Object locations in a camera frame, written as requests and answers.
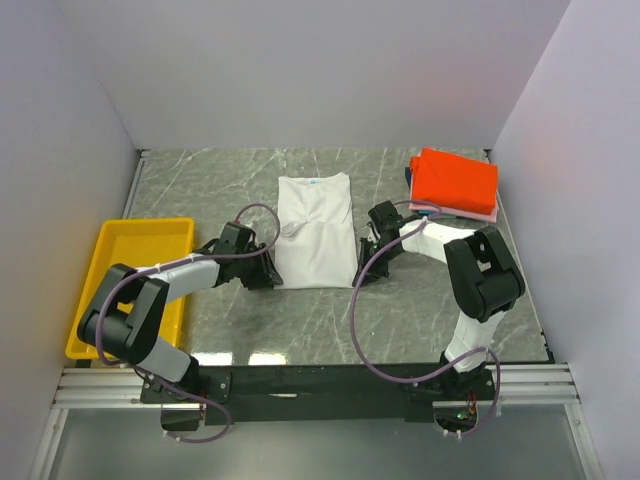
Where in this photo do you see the yellow plastic tray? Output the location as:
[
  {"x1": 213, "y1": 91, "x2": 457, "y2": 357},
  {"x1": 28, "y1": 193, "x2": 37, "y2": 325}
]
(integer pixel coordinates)
[{"x1": 64, "y1": 217, "x2": 197, "y2": 360}]

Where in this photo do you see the white t shirt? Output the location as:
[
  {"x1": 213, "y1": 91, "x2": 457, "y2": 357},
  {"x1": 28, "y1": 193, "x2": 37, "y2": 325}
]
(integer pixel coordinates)
[{"x1": 275, "y1": 172, "x2": 358, "y2": 290}]

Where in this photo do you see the folded pink t shirt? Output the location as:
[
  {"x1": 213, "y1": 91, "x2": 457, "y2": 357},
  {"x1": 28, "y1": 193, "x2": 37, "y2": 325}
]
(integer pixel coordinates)
[{"x1": 409, "y1": 195, "x2": 500, "y2": 223}]

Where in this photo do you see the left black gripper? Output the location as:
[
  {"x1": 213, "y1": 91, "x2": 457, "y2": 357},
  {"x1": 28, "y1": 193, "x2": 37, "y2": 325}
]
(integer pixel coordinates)
[{"x1": 235, "y1": 243, "x2": 283, "y2": 291}]

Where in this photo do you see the folded orange t shirt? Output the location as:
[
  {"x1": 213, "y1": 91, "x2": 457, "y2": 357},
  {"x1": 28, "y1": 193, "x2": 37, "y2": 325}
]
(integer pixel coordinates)
[{"x1": 409, "y1": 148, "x2": 499, "y2": 215}]

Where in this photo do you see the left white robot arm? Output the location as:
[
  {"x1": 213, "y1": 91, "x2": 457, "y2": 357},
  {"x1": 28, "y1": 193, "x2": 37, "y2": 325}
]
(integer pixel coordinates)
[{"x1": 76, "y1": 222, "x2": 283, "y2": 402}]

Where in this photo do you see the folded blue t shirt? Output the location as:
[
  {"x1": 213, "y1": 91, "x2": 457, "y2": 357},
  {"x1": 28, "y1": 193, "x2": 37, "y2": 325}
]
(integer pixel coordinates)
[{"x1": 404, "y1": 167, "x2": 430, "y2": 216}]

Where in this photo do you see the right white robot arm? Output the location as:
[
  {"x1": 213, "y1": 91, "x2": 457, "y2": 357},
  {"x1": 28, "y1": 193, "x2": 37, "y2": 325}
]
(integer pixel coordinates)
[{"x1": 349, "y1": 201, "x2": 526, "y2": 399}]

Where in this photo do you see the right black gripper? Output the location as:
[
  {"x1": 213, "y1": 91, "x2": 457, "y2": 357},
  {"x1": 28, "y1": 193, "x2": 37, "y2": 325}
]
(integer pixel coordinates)
[{"x1": 352, "y1": 238, "x2": 400, "y2": 289}]

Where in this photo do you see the aluminium frame rail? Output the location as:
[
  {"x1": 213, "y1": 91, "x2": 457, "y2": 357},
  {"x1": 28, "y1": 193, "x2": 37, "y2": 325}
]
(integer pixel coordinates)
[{"x1": 29, "y1": 364, "x2": 604, "y2": 479}]

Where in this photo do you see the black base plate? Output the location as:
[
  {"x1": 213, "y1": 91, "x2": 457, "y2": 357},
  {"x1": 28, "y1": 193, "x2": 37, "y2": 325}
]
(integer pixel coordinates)
[{"x1": 139, "y1": 363, "x2": 498, "y2": 431}]

